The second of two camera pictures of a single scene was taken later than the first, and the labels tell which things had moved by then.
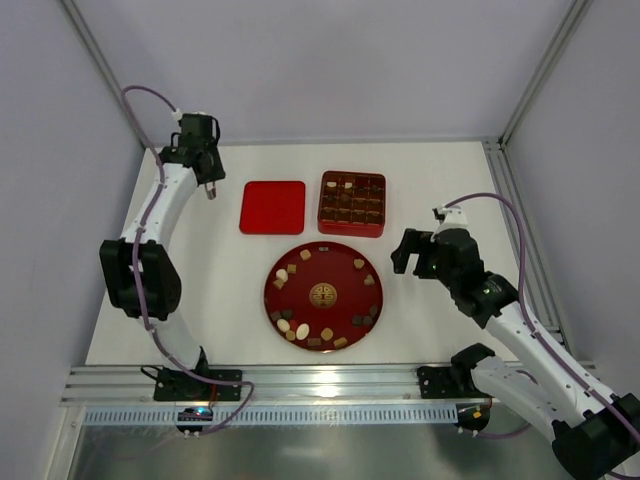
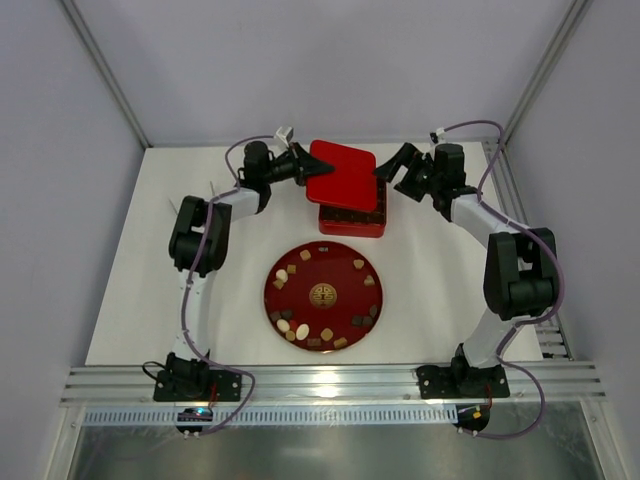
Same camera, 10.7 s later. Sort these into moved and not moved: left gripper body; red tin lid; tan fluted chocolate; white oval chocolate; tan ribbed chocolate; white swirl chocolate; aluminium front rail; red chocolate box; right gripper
Moved: right gripper; left gripper body; red tin lid
Not moved: red chocolate box; white swirl chocolate; aluminium front rail; tan ribbed chocolate; tan fluted chocolate; white oval chocolate
